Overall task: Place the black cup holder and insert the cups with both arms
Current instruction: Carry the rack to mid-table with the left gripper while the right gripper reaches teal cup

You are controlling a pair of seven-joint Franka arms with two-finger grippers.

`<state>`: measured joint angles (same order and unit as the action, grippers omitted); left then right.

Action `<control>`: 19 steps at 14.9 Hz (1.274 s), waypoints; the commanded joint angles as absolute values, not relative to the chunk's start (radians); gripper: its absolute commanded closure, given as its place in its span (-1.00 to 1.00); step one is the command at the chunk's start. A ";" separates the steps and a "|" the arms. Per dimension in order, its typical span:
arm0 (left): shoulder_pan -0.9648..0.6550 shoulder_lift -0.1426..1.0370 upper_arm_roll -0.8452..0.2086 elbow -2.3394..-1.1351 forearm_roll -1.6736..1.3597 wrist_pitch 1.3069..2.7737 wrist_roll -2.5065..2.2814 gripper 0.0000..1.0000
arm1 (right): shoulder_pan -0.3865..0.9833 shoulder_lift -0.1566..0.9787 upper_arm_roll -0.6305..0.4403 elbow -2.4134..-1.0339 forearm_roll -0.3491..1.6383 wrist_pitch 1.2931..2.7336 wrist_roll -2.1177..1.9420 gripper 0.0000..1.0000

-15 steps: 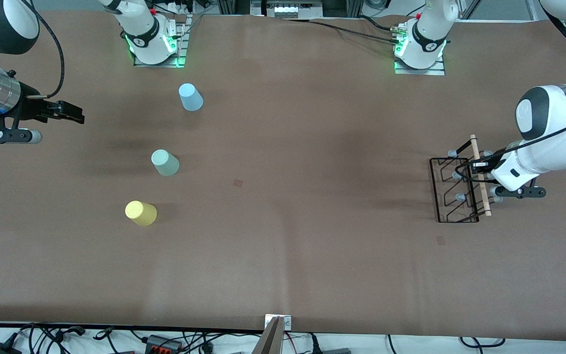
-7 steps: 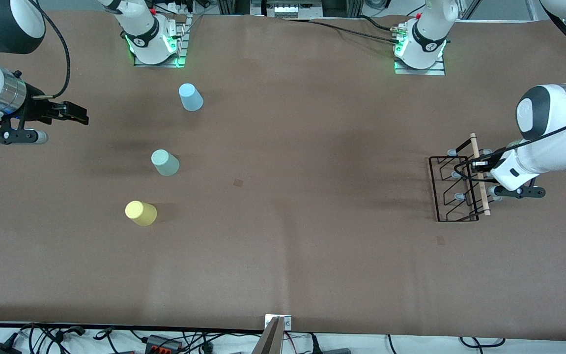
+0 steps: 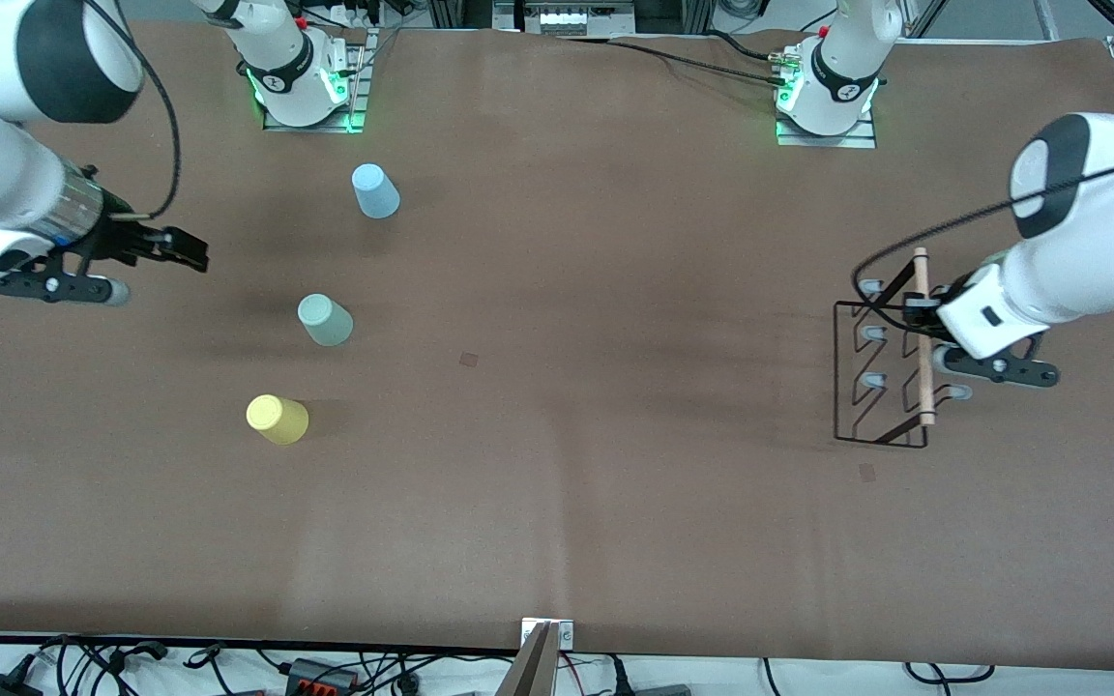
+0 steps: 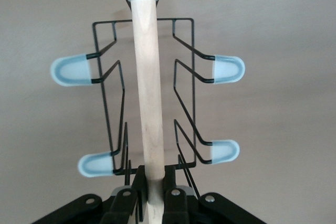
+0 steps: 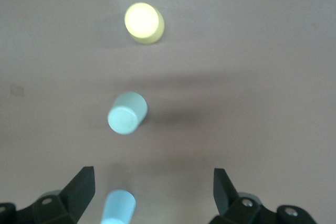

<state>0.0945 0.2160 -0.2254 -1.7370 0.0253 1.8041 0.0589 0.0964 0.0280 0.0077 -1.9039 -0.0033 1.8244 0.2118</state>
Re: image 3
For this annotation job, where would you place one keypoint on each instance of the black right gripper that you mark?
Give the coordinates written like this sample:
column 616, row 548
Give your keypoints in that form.
column 120, row 237

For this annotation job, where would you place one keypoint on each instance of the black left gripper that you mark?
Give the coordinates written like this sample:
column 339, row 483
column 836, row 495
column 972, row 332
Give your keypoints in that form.
column 919, row 311

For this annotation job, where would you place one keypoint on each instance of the sage green plastic cup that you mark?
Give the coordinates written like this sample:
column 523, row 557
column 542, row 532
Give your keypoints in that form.
column 325, row 321

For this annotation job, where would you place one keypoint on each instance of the yellow plastic cup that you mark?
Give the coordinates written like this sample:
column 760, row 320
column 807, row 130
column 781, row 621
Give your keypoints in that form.
column 277, row 420

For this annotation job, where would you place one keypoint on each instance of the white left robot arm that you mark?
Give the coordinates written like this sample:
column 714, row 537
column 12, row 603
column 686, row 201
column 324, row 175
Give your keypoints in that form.
column 1089, row 251

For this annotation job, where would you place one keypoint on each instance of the light blue plastic cup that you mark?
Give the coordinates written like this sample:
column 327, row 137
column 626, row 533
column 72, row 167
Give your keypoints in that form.
column 375, row 191

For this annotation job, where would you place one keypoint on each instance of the white power strip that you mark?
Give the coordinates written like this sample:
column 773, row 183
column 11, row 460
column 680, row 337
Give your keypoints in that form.
column 562, row 17

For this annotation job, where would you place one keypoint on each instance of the black box with orange connectors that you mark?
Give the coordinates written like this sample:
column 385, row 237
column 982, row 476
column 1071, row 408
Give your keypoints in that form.
column 320, row 675

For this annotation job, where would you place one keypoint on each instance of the grey flat box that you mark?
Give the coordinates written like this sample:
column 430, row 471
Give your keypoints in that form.
column 659, row 690

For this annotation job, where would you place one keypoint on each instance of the black power adapter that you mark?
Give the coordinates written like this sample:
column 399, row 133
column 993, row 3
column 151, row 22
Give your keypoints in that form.
column 1, row 686

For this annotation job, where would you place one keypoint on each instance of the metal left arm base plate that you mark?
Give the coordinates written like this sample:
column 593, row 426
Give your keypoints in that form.
column 828, row 141

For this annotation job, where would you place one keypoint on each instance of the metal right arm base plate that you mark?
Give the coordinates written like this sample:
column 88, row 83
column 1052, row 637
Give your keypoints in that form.
column 325, row 126

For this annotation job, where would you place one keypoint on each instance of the metal bracket plate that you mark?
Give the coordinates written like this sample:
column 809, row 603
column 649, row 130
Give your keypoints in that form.
column 565, row 633

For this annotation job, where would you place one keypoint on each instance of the aluminium profile post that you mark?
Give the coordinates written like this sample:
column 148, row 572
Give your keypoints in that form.
column 530, row 672

